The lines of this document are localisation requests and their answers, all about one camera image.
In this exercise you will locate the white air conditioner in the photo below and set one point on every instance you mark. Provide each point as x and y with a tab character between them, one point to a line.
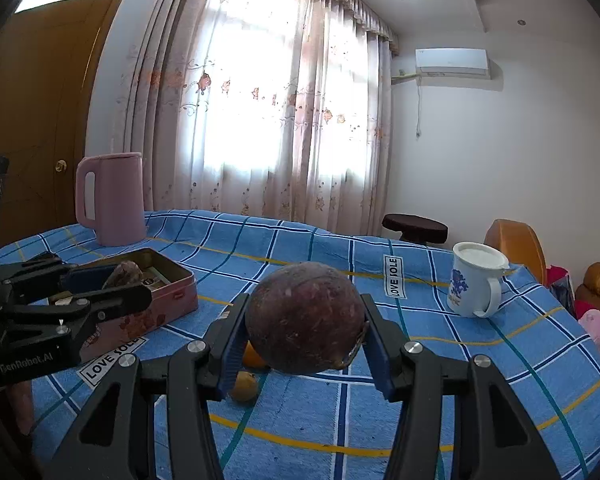
452	62

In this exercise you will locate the orange chair back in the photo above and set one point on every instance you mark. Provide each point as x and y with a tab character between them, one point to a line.
518	241

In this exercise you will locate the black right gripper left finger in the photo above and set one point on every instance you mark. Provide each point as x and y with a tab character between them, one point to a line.
114	435

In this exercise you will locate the orange tangerine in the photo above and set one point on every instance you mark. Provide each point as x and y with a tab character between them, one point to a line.
251	359

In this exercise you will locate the pink red clothes pile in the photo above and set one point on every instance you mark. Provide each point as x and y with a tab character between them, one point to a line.
559	284

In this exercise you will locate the pink metal tin box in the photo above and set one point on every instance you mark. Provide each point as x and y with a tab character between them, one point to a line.
173	295

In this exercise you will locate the white blue floral mug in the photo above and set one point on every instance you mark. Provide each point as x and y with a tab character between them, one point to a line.
475	289

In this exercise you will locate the small orange fruit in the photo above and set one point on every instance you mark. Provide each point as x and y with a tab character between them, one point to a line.
246	387

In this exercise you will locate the large purple round fruit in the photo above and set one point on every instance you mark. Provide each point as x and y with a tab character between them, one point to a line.
306	318

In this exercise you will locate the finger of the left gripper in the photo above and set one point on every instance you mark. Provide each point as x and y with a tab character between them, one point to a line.
78	319
46	275

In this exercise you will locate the brown shell-like fruit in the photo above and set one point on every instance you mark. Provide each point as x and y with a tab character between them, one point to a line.
122	274

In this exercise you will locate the dark round stool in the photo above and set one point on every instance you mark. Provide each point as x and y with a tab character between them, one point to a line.
415	229

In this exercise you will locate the brown wooden door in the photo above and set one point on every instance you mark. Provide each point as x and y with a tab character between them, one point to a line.
44	57

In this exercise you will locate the blue checkered tablecloth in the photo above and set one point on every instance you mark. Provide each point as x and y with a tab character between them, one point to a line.
336	424

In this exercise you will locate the floral sheer curtain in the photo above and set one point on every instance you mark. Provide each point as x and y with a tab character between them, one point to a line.
267	108

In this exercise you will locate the pink plastic pitcher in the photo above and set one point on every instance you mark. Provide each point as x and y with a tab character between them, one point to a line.
118	198

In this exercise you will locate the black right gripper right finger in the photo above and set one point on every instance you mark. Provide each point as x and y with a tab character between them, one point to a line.
494	436

